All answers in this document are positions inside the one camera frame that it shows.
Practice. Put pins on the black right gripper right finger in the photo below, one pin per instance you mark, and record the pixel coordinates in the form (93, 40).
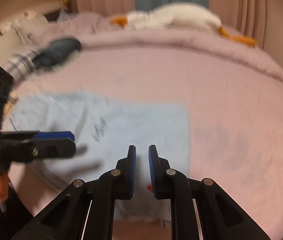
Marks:
(199, 209)

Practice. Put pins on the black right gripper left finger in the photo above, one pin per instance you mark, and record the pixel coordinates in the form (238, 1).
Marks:
(85, 210)

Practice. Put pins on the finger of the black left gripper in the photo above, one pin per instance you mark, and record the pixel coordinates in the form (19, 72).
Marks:
(54, 148)
(36, 135)

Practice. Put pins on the light blue pants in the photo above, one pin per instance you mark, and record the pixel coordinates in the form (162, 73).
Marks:
(104, 129)

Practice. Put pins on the plaid pillow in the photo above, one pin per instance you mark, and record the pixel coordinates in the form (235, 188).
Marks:
(20, 65)

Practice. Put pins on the folded dark blue jeans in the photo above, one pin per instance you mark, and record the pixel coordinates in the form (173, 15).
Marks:
(57, 52)

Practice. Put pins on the pink bed sheet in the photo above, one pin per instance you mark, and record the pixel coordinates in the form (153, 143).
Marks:
(235, 113)

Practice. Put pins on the pink quilted duvet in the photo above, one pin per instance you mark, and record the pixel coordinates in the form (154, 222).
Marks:
(92, 30)

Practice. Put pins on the white goose plush toy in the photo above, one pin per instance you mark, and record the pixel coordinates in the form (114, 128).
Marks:
(179, 15)

